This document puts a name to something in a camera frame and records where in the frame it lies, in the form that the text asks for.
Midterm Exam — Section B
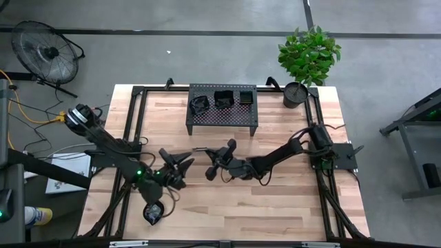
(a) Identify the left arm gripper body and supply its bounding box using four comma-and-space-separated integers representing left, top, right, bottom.
153, 147, 187, 192

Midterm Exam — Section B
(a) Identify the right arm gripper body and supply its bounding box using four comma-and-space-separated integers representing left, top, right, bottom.
205, 137, 258, 182

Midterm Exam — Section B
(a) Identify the black leaf shaped mini plate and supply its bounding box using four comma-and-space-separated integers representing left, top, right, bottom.
189, 94, 211, 117
143, 201, 165, 227

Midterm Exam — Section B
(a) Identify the black wavy square mini plate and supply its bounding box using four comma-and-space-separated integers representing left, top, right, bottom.
213, 90, 236, 110

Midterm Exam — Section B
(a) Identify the small black square mini plate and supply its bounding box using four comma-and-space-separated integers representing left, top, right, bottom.
238, 90, 254, 105

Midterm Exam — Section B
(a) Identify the black perforated metal rack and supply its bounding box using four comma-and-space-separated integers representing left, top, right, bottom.
185, 83, 259, 137

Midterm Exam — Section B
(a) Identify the white paper booklet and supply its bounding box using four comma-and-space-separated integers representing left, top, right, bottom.
45, 154, 92, 196

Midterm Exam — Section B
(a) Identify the black diagonal bar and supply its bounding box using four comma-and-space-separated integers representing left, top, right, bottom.
6, 147, 92, 189

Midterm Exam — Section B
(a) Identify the green plant in black pot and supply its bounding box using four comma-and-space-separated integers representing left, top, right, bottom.
277, 24, 342, 110

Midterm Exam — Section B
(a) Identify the white and yellow bottle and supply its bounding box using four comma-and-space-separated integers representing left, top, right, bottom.
24, 205, 54, 228

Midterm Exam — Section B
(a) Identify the grey desk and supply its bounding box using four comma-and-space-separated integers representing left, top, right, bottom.
0, 79, 27, 244

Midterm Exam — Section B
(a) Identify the black computer mouse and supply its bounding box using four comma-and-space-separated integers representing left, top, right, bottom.
0, 188, 14, 224

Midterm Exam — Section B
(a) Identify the black round floor fan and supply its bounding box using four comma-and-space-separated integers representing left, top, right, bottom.
10, 20, 86, 99

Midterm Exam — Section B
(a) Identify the dark grey metal cart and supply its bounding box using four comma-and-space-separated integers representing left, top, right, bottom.
378, 87, 441, 200

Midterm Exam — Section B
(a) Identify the black box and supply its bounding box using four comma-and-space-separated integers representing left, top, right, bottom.
422, 162, 441, 189

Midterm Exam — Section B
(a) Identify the black aluminium table frame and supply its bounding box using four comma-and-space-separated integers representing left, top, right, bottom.
77, 85, 371, 241

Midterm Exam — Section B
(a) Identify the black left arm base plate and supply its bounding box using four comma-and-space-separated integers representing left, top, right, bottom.
84, 139, 143, 169

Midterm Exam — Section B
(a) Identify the silver metal bracket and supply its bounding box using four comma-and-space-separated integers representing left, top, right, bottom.
109, 240, 149, 248
301, 241, 341, 248

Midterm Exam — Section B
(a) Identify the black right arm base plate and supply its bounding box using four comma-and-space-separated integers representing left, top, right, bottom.
308, 142, 359, 170

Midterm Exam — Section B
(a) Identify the yellow extension cable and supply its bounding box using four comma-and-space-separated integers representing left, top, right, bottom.
0, 68, 68, 149

